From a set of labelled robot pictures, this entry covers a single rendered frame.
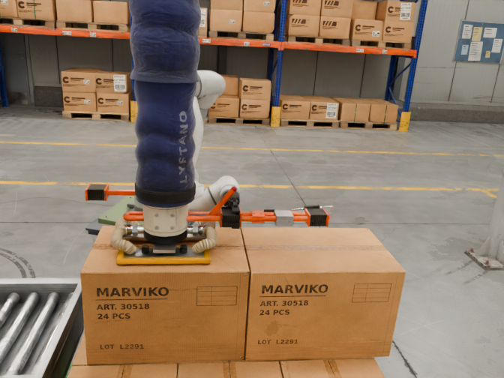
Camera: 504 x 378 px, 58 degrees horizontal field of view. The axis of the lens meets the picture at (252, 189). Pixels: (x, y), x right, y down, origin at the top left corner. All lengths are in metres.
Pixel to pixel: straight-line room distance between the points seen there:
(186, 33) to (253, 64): 8.68
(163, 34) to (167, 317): 1.00
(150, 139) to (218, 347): 0.84
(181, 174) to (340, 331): 0.88
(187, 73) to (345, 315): 1.08
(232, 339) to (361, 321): 0.51
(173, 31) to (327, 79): 9.17
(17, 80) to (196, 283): 9.31
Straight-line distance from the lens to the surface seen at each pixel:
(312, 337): 1.89
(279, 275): 1.70
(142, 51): 1.55
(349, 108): 9.48
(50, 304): 2.31
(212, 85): 2.29
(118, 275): 1.69
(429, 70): 11.49
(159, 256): 1.71
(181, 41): 1.53
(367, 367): 1.98
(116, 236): 1.73
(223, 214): 1.73
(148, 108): 1.57
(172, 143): 1.58
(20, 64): 10.65
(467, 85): 12.03
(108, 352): 1.89
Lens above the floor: 1.78
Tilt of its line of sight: 19 degrees down
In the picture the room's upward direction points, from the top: 4 degrees clockwise
